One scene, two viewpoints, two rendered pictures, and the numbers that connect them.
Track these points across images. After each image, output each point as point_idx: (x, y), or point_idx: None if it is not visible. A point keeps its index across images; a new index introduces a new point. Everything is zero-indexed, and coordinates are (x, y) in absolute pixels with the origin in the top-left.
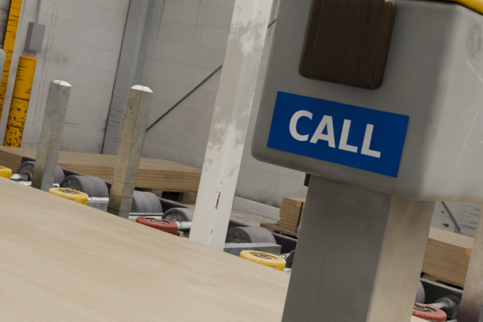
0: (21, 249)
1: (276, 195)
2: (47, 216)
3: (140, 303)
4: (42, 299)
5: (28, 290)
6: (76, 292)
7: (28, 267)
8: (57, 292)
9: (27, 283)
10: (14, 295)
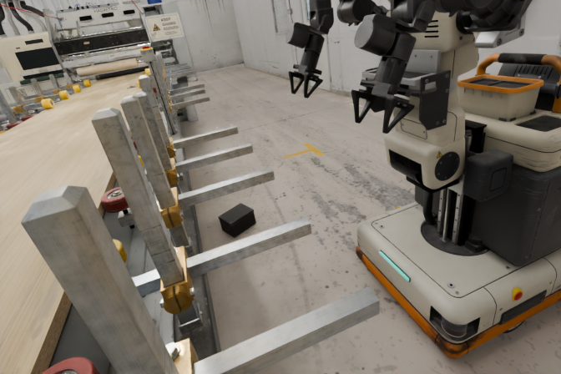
0: (0, 180)
1: None
2: None
3: (35, 154)
4: (63, 150)
5: (58, 154)
6: (43, 156)
7: (28, 167)
8: (51, 154)
9: (51, 157)
10: (68, 150)
